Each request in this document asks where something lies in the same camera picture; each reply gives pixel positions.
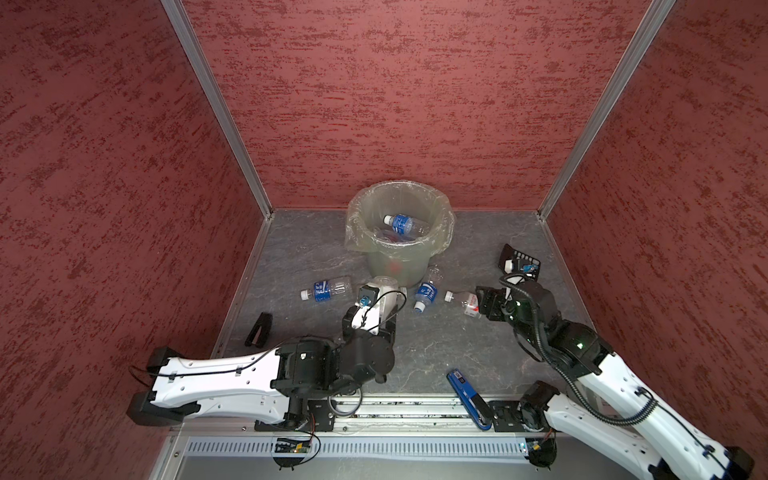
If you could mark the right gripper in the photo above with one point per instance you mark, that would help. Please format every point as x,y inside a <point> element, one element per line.
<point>493,299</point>

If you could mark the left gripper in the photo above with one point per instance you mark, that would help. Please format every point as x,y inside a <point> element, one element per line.
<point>389,330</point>

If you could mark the Wahaha red white bottle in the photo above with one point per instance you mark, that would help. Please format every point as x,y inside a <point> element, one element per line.
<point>466,302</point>

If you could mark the Pocari blue label bottle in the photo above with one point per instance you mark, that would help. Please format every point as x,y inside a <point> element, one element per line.
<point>407,226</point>

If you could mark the red label cola bottle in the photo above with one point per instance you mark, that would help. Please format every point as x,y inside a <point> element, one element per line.
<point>391,236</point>

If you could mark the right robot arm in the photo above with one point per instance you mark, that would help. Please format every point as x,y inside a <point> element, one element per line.
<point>608,408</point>

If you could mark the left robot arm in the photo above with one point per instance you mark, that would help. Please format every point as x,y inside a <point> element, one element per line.
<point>273,387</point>

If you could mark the blue label bottle by bin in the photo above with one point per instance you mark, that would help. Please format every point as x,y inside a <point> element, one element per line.
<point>428,289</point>

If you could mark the clear plastic bin liner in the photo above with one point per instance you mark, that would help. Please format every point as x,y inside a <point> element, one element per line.
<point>442,223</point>

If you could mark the black calculator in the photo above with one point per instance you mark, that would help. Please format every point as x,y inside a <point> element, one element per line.
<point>528,267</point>

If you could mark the blue label bottle far left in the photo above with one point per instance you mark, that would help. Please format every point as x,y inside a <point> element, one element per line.
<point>326,290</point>

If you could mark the blue utility knife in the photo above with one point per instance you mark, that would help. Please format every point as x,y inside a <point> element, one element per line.
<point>479,411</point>

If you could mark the black stapler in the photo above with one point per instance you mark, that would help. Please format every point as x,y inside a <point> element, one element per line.
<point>260,331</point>

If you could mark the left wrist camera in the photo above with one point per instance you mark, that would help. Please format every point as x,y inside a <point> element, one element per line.
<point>367,315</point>

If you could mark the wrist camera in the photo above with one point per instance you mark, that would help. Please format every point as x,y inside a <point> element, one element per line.
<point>510,266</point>
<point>367,315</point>

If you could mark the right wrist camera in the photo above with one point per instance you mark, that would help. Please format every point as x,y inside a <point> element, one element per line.
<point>510,266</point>

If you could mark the aluminium front rail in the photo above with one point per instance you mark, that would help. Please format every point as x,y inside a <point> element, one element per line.
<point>375,415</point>

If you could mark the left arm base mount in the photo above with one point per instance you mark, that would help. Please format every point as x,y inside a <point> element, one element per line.
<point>307,415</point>

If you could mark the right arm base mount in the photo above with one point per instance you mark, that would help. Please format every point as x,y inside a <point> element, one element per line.
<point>513,416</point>

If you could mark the white slotted cable duct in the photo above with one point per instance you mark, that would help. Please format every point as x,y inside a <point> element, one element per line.
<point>418,448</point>

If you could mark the right aluminium corner post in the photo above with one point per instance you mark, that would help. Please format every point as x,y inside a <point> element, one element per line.
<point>648,28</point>

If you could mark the aluminium corner post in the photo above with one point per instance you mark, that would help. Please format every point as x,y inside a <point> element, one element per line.
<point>193,50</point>
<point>648,28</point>

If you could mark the left aluminium corner post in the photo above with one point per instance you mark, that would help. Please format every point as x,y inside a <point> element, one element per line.
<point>193,50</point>

